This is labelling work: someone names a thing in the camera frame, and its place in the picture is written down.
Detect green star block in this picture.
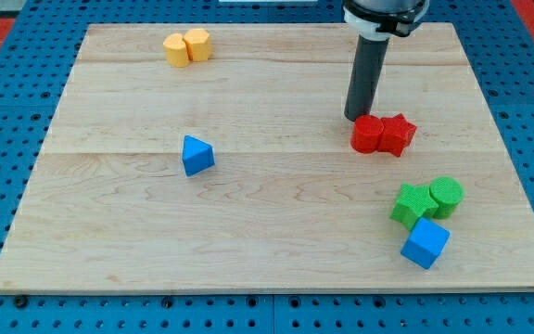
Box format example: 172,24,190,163
389,183,439,231

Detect blue cube block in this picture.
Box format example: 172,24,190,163
400,217,451,270

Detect yellow heart block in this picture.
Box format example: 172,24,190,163
162,33,190,68

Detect red cylinder block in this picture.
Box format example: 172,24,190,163
350,115,384,154

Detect blue triangle block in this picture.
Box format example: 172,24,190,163
182,135,215,177

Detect green cylinder block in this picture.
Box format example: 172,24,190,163
429,176,464,219

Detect yellow hexagon block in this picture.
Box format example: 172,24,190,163
184,28,212,62

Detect wooden board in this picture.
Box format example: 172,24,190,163
0,23,534,295

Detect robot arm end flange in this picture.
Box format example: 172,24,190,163
343,0,430,42

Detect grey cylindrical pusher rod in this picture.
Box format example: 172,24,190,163
344,36,388,122

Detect red star block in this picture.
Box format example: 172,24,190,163
377,113,417,157

